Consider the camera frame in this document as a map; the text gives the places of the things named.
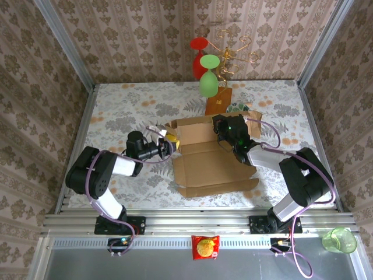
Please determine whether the brown cardboard box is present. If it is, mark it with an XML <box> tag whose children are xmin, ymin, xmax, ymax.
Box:
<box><xmin>164</xmin><ymin>110</ymin><xmax>262</xmax><ymax>198</ymax></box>

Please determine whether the brown wooden rack base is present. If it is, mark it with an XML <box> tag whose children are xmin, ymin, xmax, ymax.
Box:
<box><xmin>205</xmin><ymin>86</ymin><xmax>233</xmax><ymax>116</ymax></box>

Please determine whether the leaf-patterned ceramic bowl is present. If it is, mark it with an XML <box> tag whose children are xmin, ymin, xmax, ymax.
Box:
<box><xmin>226</xmin><ymin>101</ymin><xmax>253</xmax><ymax>113</ymax></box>

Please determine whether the green plastic goblet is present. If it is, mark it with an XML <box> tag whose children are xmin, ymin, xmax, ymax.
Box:
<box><xmin>198</xmin><ymin>54</ymin><xmax>221</xmax><ymax>99</ymax></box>

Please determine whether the red plastic goblet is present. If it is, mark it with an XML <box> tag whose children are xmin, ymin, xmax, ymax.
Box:
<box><xmin>189</xmin><ymin>37</ymin><xmax>209</xmax><ymax>80</ymax></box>

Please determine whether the small black connector board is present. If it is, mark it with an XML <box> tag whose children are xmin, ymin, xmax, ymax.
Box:
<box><xmin>107</xmin><ymin>237</ymin><xmax>131</xmax><ymax>253</ymax></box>
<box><xmin>270</xmin><ymin>237</ymin><xmax>295</xmax><ymax>253</ymax></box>

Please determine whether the red snack packet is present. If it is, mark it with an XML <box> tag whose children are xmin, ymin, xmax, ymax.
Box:
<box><xmin>191</xmin><ymin>234</ymin><xmax>221</xmax><ymax>260</ymax></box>

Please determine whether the grey metal tray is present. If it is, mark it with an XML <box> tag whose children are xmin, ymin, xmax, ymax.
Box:
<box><xmin>27</xmin><ymin>236</ymin><xmax>373</xmax><ymax>280</ymax></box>

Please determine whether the green transparent plastic cup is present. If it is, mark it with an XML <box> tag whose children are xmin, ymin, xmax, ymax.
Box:
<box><xmin>321</xmin><ymin>226</ymin><xmax>358</xmax><ymax>254</ymax></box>

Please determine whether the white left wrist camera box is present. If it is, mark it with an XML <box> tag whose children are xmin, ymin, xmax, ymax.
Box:
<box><xmin>147</xmin><ymin>124</ymin><xmax>167</xmax><ymax>146</ymax></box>

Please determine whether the aluminium table side rail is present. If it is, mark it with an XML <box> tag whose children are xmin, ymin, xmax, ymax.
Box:
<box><xmin>297</xmin><ymin>81</ymin><xmax>343</xmax><ymax>212</ymax></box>
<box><xmin>54</xmin><ymin>84</ymin><xmax>98</xmax><ymax>215</ymax></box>

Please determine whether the gold wire glass rack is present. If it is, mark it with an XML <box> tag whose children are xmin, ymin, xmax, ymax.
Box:
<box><xmin>208</xmin><ymin>29</ymin><xmax>260</xmax><ymax>88</ymax></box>

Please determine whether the aluminium mounting rail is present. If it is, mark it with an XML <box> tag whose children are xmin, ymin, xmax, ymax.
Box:
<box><xmin>40</xmin><ymin>208</ymin><xmax>358</xmax><ymax>237</ymax></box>

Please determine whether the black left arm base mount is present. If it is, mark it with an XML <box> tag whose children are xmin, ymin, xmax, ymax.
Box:
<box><xmin>94</xmin><ymin>215</ymin><xmax>146</xmax><ymax>236</ymax></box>

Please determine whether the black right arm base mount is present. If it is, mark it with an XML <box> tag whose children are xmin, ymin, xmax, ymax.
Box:
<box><xmin>249</xmin><ymin>215</ymin><xmax>303</xmax><ymax>235</ymax></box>

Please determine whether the aluminium frame post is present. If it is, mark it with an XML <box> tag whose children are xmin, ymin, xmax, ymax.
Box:
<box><xmin>297</xmin><ymin>0</ymin><xmax>355</xmax><ymax>88</ymax></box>
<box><xmin>34</xmin><ymin>0</ymin><xmax>96</xmax><ymax>91</ymax></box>

